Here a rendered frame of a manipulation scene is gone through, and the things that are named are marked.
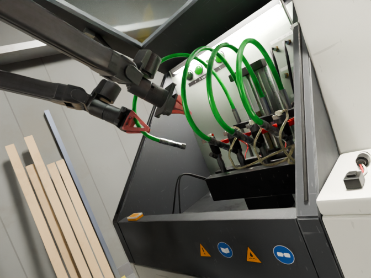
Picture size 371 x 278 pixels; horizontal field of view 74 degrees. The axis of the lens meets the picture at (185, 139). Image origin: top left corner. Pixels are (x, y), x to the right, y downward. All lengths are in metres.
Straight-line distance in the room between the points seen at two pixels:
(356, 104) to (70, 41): 0.61
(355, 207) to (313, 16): 0.44
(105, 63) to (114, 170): 2.14
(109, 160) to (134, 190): 1.74
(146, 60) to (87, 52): 0.18
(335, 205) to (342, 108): 0.26
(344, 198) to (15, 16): 0.60
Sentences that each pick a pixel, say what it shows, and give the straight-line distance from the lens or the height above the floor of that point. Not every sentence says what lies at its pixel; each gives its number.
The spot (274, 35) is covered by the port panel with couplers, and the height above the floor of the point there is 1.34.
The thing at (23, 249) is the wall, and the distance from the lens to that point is 2.77.
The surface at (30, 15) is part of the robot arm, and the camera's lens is 0.56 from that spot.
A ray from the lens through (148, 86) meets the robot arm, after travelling 0.71.
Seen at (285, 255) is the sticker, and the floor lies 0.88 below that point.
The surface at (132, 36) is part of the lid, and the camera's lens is 1.15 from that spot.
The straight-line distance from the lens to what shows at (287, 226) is 0.50.
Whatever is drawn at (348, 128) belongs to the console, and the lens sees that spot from 0.64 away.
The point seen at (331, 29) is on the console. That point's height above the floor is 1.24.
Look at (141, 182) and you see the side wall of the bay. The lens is 0.99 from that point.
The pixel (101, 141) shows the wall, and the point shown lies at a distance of 2.70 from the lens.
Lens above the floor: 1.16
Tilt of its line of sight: 2 degrees down
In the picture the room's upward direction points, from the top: 22 degrees counter-clockwise
